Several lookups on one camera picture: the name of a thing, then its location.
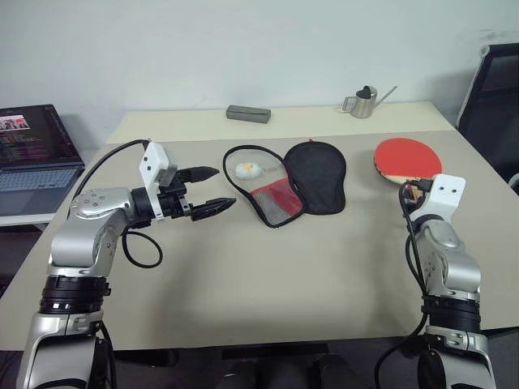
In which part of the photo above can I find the red table tennis paddle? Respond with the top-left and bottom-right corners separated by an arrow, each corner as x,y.
372,137 -> 444,187

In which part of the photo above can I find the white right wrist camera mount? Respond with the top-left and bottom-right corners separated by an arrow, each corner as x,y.
422,173 -> 466,216

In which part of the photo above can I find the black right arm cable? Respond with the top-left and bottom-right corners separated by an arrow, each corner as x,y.
374,177 -> 433,389

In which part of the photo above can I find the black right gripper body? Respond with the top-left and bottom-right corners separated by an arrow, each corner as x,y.
401,177 -> 431,209

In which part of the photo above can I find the white side table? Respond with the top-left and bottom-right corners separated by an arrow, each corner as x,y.
0,209 -> 54,228

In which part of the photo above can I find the small metal watering can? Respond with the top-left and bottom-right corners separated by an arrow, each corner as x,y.
342,84 -> 399,120

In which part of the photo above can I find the white egg-shaped keychain pendant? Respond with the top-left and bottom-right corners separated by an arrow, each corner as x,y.
234,160 -> 285,180

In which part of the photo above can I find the open laptop computer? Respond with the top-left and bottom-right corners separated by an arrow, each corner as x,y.
0,104 -> 87,216

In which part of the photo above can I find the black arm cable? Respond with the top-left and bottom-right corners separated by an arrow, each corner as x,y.
374,177 -> 433,389
75,139 -> 164,269

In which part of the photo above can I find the dark rounded shape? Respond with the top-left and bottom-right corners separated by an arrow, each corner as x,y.
220,358 -> 261,389

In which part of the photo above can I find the grey rectangular box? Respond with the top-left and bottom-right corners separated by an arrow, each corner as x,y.
225,104 -> 272,125

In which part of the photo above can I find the red and black paddle case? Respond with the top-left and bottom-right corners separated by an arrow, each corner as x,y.
221,137 -> 347,229

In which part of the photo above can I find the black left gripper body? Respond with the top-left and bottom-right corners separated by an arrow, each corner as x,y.
156,169 -> 194,222

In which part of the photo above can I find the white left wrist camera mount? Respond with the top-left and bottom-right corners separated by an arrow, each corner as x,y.
138,141 -> 179,222

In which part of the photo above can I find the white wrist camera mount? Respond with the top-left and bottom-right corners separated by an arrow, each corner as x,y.
422,173 -> 466,216
138,141 -> 179,222

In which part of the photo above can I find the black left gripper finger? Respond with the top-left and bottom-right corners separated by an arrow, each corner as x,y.
189,197 -> 238,223
182,165 -> 221,184

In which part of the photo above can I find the black office chair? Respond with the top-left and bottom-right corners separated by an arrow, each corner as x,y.
455,42 -> 519,188

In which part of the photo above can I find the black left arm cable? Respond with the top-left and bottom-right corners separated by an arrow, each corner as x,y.
75,139 -> 164,269

